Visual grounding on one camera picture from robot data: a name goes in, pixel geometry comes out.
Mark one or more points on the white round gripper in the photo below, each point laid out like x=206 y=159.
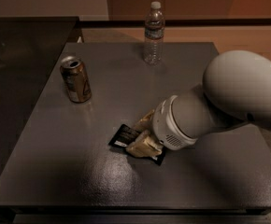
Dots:
x=164 y=126

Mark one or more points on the clear plastic water bottle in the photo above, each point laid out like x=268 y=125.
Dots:
x=154 y=34

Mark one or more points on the black rxbar chocolate wrapper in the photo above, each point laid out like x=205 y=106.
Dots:
x=125 y=136

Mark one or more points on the gold soda can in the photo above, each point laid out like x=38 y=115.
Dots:
x=75 y=78

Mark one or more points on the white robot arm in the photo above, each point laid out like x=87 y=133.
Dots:
x=235 y=91

